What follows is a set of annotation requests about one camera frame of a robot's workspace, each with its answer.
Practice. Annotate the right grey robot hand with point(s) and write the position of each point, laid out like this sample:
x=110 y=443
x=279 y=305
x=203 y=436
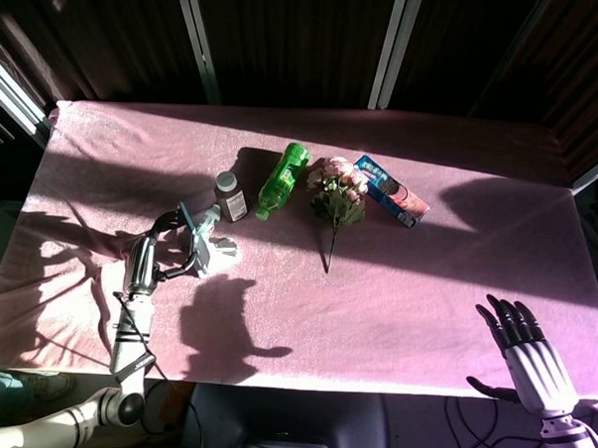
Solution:
x=538 y=373

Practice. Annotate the green plastic bottle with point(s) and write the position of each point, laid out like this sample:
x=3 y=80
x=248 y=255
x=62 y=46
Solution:
x=281 y=181

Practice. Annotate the brown medicine bottle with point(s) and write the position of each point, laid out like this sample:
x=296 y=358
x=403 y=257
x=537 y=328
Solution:
x=232 y=200

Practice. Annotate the white window frame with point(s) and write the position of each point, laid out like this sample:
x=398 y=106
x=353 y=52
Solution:
x=12 y=95

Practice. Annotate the pink artificial flower bouquet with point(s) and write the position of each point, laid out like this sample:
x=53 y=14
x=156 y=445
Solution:
x=340 y=196

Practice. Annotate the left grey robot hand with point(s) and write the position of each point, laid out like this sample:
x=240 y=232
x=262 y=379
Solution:
x=140 y=267

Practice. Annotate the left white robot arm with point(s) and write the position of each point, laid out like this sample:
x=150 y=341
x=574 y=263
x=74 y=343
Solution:
x=130 y=336

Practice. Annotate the dark robot base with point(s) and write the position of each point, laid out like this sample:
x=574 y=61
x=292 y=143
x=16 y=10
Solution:
x=285 y=422

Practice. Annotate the pink table cloth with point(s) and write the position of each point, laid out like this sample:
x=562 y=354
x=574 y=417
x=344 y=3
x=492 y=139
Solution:
x=374 y=311

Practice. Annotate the white frame post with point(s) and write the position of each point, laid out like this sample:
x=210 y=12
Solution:
x=390 y=49
x=200 y=46

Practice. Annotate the blue cookie box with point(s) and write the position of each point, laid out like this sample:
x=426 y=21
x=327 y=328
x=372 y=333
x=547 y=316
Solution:
x=395 y=191

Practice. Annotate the white frame rail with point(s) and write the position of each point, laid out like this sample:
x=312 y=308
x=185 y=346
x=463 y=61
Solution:
x=596 y=170

